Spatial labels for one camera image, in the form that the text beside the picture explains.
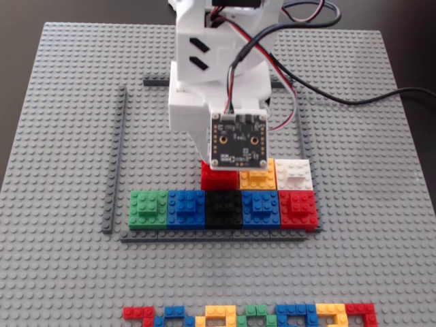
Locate blue brick letter G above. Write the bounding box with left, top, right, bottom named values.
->
left=275, top=303, right=320, bottom=327

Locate yellow brick letter E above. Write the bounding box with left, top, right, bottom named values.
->
left=315, top=302, right=349, bottom=327

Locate black cable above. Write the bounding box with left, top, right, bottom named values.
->
left=226, top=20, right=436, bottom=115

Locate blue brick cube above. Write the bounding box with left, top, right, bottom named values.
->
left=240, top=189, right=281, bottom=230
left=166, top=189, right=207, bottom=230

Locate red brick cube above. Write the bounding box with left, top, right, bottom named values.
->
left=277, top=189, right=320, bottom=232
left=200, top=159, right=239, bottom=191

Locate red black white servo wire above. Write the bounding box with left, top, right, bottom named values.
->
left=204, top=0, right=341, bottom=134

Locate blue brick letter o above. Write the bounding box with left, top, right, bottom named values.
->
left=153, top=305, right=197, bottom=327

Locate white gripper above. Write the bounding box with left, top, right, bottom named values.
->
left=169, top=63, right=273, bottom=161

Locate dark grey brick wall strip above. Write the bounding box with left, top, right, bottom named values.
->
left=102, top=84, right=127, bottom=235
left=119, top=228, right=309, bottom=243
left=142, top=74, right=294, bottom=90
left=292, top=88, right=323, bottom=234

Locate green brick letter o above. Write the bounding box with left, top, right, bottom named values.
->
left=234, top=305, right=279, bottom=327

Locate white brick cube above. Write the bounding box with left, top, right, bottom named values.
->
left=274, top=159, right=314, bottom=191

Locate grey studded baseplate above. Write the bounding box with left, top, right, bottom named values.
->
left=0, top=22, right=436, bottom=327

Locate green brick cube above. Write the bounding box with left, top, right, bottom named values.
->
left=127, top=189, right=169, bottom=230

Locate red brick letter L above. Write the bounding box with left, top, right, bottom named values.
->
left=345, top=302, right=379, bottom=327

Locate yellow brick cube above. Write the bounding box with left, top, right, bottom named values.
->
left=237, top=158, right=277, bottom=191

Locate black camera circuit board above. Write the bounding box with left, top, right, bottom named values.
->
left=210, top=109, right=269, bottom=170

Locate yellow brick letter B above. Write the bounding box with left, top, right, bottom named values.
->
left=194, top=305, right=237, bottom=327

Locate red brick letter t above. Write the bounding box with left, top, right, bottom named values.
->
left=122, top=306, right=156, bottom=327

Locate black brick cube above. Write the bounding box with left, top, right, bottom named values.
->
left=204, top=189, right=244, bottom=230

